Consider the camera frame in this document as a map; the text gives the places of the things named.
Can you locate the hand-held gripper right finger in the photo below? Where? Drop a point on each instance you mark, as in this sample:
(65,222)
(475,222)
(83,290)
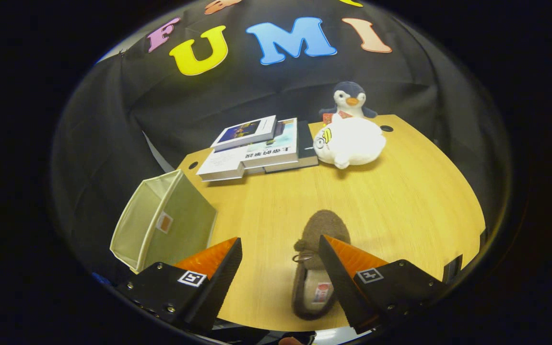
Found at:
(340,287)

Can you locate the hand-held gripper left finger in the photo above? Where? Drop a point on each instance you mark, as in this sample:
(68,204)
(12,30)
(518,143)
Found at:
(220,287)

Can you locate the brown fuzzy shoe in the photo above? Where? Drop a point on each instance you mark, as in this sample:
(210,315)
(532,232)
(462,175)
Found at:
(326,225)

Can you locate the green fabric storage box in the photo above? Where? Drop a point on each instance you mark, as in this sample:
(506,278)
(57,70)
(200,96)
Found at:
(187,225)

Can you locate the white cover book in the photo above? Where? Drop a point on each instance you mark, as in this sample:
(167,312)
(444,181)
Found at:
(220,165)

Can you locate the white round plush toy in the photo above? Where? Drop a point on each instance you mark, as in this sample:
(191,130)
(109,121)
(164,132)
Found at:
(357,141)

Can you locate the dark cover book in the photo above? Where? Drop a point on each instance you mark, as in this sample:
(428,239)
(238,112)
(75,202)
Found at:
(307,143)

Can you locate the small book blue cover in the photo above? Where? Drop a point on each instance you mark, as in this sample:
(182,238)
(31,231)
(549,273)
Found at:
(244,132)

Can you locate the penguin plush toy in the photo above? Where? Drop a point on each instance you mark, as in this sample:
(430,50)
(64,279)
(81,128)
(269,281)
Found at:
(350,98)

